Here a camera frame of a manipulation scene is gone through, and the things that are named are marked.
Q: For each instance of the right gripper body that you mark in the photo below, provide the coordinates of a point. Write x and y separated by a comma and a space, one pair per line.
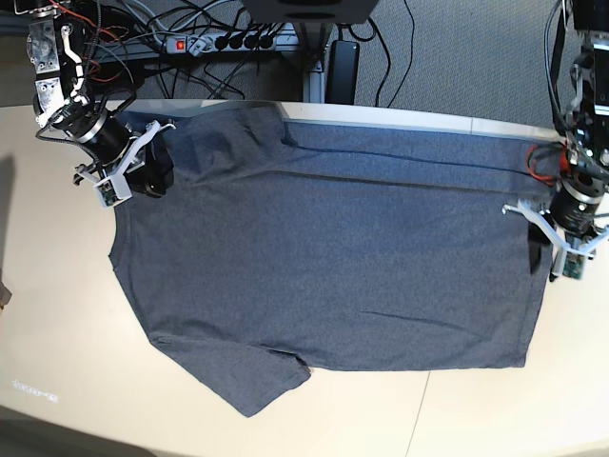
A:
103, 136

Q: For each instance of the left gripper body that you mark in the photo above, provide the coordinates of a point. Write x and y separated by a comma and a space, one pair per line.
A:
574, 205

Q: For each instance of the blue-grey T-shirt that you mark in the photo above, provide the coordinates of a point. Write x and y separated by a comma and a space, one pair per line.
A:
283, 247

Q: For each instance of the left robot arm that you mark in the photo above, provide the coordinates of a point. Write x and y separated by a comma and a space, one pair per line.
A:
582, 122

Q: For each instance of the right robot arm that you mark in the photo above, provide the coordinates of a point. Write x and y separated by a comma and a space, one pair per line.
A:
78, 103

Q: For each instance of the white power strip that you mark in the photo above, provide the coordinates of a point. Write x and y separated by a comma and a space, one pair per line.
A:
197, 45

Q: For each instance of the brown object at table edge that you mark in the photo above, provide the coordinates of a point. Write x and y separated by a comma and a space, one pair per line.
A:
5, 295

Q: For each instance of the black power adapter brick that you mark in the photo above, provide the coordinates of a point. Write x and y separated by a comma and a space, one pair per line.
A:
342, 73

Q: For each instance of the small white table label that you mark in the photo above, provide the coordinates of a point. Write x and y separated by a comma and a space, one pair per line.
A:
33, 391

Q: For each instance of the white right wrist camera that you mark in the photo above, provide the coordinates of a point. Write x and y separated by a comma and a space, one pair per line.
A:
110, 182

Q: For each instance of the aluminium table frame leg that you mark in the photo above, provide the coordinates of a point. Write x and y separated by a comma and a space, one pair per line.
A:
313, 38

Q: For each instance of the grey base camera mount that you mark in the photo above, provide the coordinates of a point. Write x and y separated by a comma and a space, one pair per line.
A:
310, 11

